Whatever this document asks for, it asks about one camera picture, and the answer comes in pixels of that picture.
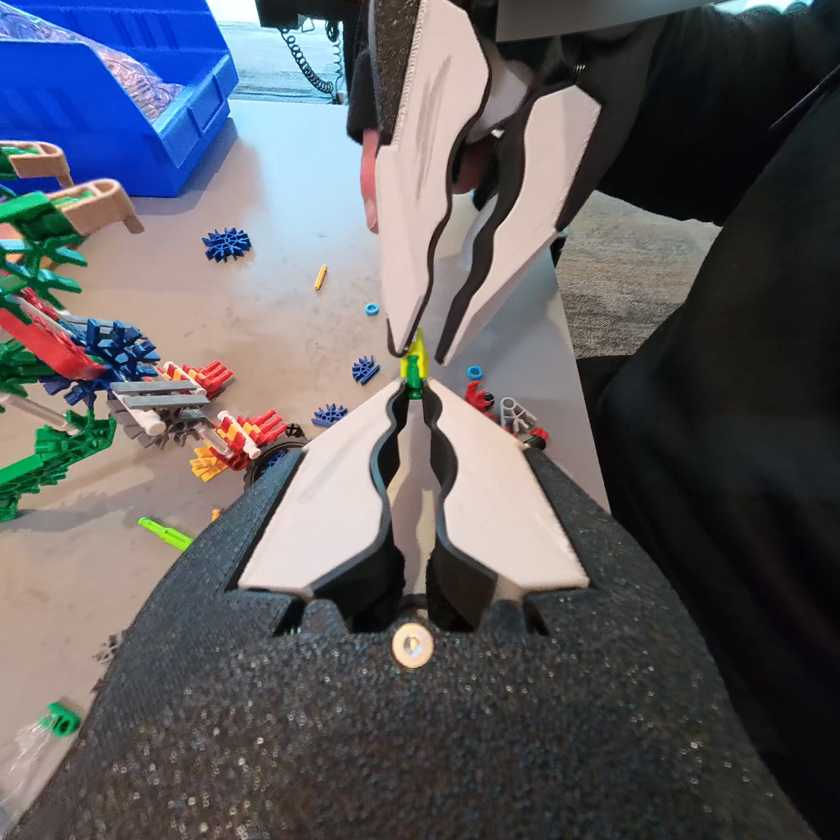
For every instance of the dark grey snowflake connector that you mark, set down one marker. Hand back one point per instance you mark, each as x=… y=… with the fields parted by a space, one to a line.
x=108 y=646

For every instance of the yellow clip connector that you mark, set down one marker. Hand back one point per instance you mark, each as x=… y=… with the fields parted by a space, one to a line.
x=424 y=361

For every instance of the red connector rack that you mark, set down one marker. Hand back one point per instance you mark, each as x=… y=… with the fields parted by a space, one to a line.
x=479 y=394

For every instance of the clear plastic wrapper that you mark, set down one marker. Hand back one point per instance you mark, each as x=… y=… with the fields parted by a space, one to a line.
x=26 y=768

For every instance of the large blue snowflake connector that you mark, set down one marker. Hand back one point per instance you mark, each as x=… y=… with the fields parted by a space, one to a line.
x=226 y=244

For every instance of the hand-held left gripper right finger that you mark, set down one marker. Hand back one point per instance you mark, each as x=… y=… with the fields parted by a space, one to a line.
x=512 y=518

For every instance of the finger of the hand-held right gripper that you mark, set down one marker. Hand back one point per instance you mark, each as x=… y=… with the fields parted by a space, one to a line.
x=420 y=164
x=544 y=170

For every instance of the person's dark clothing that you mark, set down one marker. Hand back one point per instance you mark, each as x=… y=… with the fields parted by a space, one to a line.
x=722 y=459

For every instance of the multicoloured construction toy model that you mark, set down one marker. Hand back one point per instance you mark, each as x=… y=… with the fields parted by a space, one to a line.
x=79 y=367

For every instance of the blue plastic bin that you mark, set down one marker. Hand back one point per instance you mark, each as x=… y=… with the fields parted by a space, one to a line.
x=98 y=131

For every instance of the small blue fan connector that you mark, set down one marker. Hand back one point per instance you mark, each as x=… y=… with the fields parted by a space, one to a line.
x=365 y=369
x=329 y=415

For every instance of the person's right hand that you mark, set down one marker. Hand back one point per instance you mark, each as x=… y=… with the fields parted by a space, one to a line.
x=369 y=184

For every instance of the beige triangular connector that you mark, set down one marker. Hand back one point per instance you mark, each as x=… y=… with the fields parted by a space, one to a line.
x=518 y=415

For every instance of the person's right forearm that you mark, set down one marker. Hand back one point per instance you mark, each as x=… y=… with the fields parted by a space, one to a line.
x=689 y=131

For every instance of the green clip connector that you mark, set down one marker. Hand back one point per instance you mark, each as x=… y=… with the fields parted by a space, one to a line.
x=62 y=718

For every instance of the lime green rod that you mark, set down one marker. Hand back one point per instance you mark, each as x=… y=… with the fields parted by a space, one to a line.
x=164 y=533

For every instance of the small black connector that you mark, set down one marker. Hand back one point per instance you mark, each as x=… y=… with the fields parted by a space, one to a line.
x=294 y=431

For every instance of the clear plastic bag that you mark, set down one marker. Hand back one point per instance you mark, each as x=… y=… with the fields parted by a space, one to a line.
x=118 y=72

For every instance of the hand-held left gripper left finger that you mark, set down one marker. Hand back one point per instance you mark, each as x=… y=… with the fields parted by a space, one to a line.
x=308 y=525

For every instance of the short dark green rod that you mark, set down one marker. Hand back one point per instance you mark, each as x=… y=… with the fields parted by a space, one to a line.
x=414 y=387

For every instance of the black rubber tyre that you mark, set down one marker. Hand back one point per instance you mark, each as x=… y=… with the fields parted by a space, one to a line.
x=253 y=469

